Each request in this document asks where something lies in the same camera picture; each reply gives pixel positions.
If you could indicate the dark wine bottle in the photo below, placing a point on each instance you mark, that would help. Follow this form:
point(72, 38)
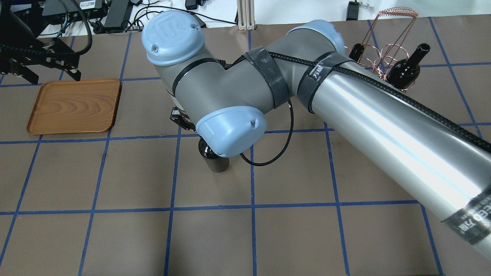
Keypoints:
point(356, 52)
point(215, 163)
point(404, 73)

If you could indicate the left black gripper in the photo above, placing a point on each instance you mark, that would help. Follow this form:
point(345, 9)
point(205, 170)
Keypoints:
point(20, 64)

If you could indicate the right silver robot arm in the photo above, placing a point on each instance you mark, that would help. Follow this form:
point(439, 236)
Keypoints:
point(445, 167)

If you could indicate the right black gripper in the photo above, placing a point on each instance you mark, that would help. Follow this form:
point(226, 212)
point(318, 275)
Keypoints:
point(181, 119)

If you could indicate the aluminium frame post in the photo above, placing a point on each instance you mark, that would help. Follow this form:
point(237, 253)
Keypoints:
point(246, 15)

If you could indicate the black power adapter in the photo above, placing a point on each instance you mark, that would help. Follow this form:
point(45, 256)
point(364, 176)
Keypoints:
point(352, 10)

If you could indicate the wooden tray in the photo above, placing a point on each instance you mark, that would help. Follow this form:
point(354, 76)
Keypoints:
point(85, 106)

